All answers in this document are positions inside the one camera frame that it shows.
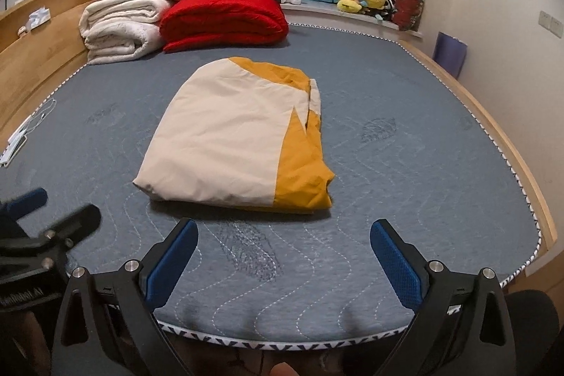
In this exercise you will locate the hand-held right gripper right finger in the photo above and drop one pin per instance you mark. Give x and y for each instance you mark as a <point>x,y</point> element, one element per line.
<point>394,261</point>

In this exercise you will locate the wooden bed frame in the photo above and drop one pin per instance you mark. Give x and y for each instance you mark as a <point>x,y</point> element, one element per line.
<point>44,63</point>

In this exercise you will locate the person's leg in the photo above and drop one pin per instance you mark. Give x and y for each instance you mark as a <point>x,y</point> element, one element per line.
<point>531,327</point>

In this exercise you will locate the red folded blanket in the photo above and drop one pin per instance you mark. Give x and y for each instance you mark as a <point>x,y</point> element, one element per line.
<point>224,19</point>

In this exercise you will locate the beige and yellow jacket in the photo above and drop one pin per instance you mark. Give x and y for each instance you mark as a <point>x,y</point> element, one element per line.
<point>220,129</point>

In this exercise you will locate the white window sill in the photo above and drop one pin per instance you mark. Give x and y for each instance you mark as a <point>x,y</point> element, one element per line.
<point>326,12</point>

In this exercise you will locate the cream folded blanket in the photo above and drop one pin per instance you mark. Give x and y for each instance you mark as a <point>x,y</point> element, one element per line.
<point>119,28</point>

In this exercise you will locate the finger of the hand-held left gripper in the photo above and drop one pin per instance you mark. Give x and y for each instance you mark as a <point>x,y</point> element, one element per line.
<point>75,224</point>
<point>26,202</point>

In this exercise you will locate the tissue box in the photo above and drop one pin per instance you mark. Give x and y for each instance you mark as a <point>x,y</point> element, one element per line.
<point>38,17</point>

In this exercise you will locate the dark red plush cushion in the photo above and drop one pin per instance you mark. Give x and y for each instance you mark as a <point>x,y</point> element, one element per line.
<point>409,6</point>

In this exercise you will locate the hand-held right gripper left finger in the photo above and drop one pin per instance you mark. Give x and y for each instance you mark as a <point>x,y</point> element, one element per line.
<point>176,257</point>

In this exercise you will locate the grey quilted mattress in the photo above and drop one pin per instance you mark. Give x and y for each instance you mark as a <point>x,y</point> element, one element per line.
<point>396,182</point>

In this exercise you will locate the purple folder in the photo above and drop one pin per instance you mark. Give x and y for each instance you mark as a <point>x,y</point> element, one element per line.
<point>449,52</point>

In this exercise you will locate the white wall switch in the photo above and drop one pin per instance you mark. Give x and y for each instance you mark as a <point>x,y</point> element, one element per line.
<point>550,23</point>

